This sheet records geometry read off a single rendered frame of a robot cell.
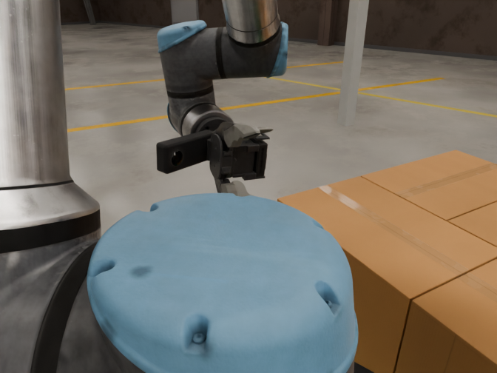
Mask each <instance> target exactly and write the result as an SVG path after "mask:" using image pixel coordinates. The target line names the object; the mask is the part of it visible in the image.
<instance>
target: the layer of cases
mask: <svg viewBox="0 0 497 373"><path fill-rule="evenodd" d="M277 201H278V202H280V203H283V204H286V205H288V206H291V207H293V208H295V209H298V210H299V211H301V212H304V213H305V214H306V215H308V216H310V217H312V218H313V219H314V220H315V221H317V222H318V223H320V224H321V225H322V227H323V228H324V230H326V231H328V232H330V233H331V234H332V235H333V236H334V238H335V239H336V240H337V242H338V243H339V245H340V246H341V247H342V250H343V252H344V253H345V256H346V258H347V259H348V262H349V265H350V268H351V274H352V278H353V289H354V311H355V313H356V319H357V324H358V344H357V349H356V354H355V358H354V362H356V363H358V364H359V365H361V366H364V367H365V368H366V369H369V370H371V371H372V372H374V373H497V164H494V163H492V162H489V161H486V160H483V159H481V158H477V157H475V156H472V155H469V154H467V153H464V152H460V151H458V150H454V151H450V152H446V153H442V154H439V155H434V156H431V157H429V158H423V159H421V160H418V161H413V162H410V163H406V164H402V165H399V166H395V167H391V168H387V169H383V170H380V171H377V172H372V173H369V174H366V175H361V177H360V176H358V177H355V178H350V179H347V180H344V181H339V182H336V183H333V184H328V185H325V186H320V187H317V188H314V189H310V190H306V191H303V192H298V193H295V194H293V195H287V196H285V197H281V198H278V199H277Z"/></svg>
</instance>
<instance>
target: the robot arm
mask: <svg viewBox="0 0 497 373"><path fill-rule="evenodd" d="M222 3H223V9H224V13H225V17H226V27H213V28H206V27H207V25H206V23H205V22H204V21H201V20H197V21H187V22H182V23H179V24H173V25H170V26H168V27H164V28H162V29H161V30H159V32H158V34H157V39H158V48H159V50H158V53H160V60H161V64H162V68H163V76H164V80H165V84H166V91H167V95H168V100H169V103H168V106H167V115H168V119H169V122H170V124H171V125H172V127H173V128H174V129H175V130H176V131H177V132H178V133H179V134H180V135H181V137H177V138H173V139H169V140H166V141H161V142H158V143H157V144H156V153H157V170H158V171H160V172H163V173H165V174H169V173H172V172H176V171H178V170H180V169H184V168H187V167H190V166H193V165H195V164H199V163H202V162H204V161H209V167H210V170H211V173H212V175H213V177H214V181H215V185H216V188H217V193H203V194H194V195H184V196H180V197H175V198H169V199H166V200H163V201H158V202H156V203H153V205H151V207H150V212H143V211H140V210H135V211H134V212H131V213H129V214H128V215H126V216H125V217H123V218H122V219H120V220H119V221H117V222H116V223H115V224H113V225H112V226H111V227H110V228H109V229H108V230H107V231H106V232H105V233H104V234H103V235H102V236H101V216H100V204H99V203H98V202H97V201H96V200H95V199H94V198H93V197H91V196H90V195H89V194H88V193H86V192H85V191H84V190H83V189H82V188H80V186H78V185H77V184H76V183H75V182H74V180H73V179H72V177H71V176H70V160H69V148H68V135H67V112H66V99H65V87H64V63H63V51H62V38H61V14H60V2H59V0H0V373H354V358H355V354H356V349H357V344H358V324H357V319H356V313H355V311H354V289H353V278H352V274H351V268H350V265H349V262H348V259H347V258H346V256H345V253H344V252H343V250H342V247H341V246H340V245H339V243H338V242H337V240H336V239H335V238H334V236H333V235H332V234H331V233H330V232H328V231H326V230H324V228H323V227H322V225H321V224H320V223H318V222H317V221H315V220H314V219H313V218H312V217H310V216H308V215H306V214H305V213H304V212H301V211H299V210H298V209H295V208H293V207H291V206H288V205H286V204H283V203H280V202H278V201H273V200H271V199H267V198H261V197H257V196H254V195H250V194H249V193H248V192H247V191H246V188H245V185H244V184H243V183H242V182H241V181H232V182H231V183H230V180H229V179H227V178H231V177H233V178H239V177H242V179H243V180H244V181H247V180H254V179H260V178H265V176H264V173H265V169H266V159H267V148H268V144H267V143H266V142H265V141H264V140H267V139H270V138H269V137H268V136H267V135H266V134H265V133H266V132H271V131H272V130H273V128H271V127H255V126H254V125H251V124H244V123H234V122H233V120H232V119H231V117H230V116H229V115H228V114H226V113H225V112H224V111H222V110H221V109H220V108H219V107H218V106H216V103H215V97H214V88H213V80H219V79H228V78H259V77H266V78H270V77H273V76H281V75H283V74H285V72H286V68H287V55H288V25H287V24H286V23H284V22H282V21H281V22H280V16H279V14H278V7H277V0H222ZM260 134H261V135H260Z"/></svg>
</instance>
